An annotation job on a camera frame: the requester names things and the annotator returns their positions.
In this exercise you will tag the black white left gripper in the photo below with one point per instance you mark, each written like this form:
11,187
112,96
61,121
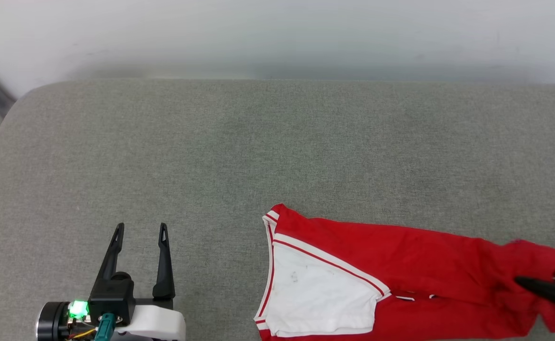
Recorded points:
111,293

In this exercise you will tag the red and white garment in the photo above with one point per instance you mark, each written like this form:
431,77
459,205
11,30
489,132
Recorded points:
424,255

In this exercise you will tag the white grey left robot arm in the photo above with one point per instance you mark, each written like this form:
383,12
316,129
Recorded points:
52,323

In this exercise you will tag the grey fabric sofa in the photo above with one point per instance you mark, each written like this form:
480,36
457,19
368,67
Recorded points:
258,142

